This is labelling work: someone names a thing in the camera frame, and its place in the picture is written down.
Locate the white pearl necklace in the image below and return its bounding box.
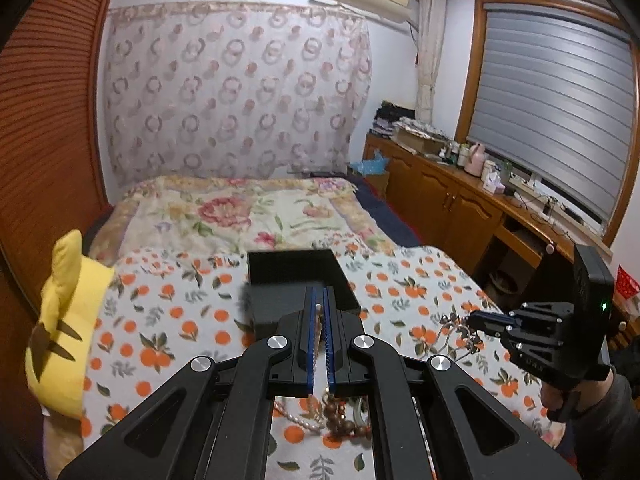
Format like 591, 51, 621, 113
271, 393, 327, 435

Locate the brown wooden bead bracelet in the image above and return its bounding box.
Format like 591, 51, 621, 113
322, 391, 374, 443

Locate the black jewelry box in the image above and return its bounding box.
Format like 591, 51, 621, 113
245, 249, 360, 340

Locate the person's right hand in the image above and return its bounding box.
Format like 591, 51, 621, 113
540, 368, 614, 422

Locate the wooden sideboard cabinet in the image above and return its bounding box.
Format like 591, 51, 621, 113
361, 131, 640, 321

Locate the navy bed sheet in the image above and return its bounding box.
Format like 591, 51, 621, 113
347, 174, 422, 248

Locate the orange-print white blanket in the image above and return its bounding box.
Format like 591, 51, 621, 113
80, 247, 565, 479

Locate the pink kettle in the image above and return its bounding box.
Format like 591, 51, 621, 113
464, 143, 486, 178

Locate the yellow plush toy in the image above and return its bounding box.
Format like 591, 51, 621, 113
25, 230, 114, 419

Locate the blue plastic bag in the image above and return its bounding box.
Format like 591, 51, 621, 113
348, 150, 390, 177

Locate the floral quilt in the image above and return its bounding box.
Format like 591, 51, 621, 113
89, 176, 397, 266

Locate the pile of clothes and papers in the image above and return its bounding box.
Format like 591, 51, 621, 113
370, 101, 451, 155

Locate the grey window blind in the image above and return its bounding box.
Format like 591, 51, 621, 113
469, 2, 636, 220

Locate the wooden slatted wardrobe door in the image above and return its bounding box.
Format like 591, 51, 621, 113
1, 0, 110, 479

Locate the cream window curtain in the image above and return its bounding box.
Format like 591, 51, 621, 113
416, 0, 447, 124

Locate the circle-pattern sheer curtain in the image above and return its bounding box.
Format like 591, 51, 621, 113
103, 1, 372, 188

